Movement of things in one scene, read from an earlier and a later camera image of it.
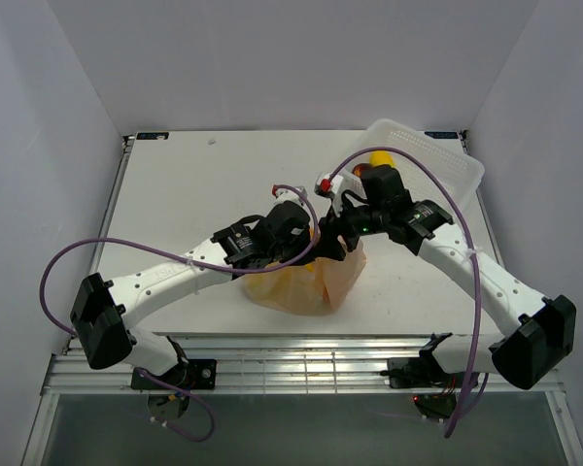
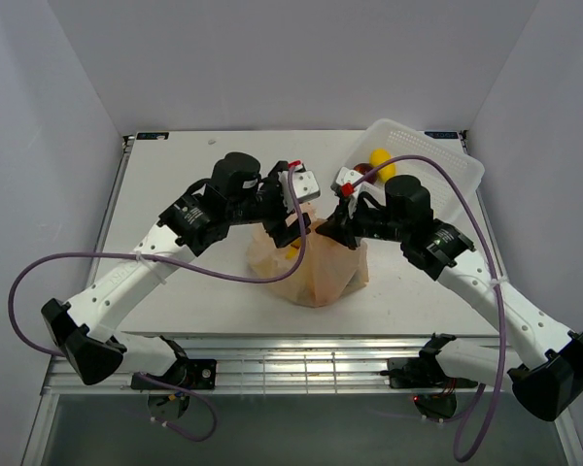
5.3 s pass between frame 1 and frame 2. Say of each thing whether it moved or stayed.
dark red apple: stayed
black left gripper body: moved
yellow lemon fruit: stayed
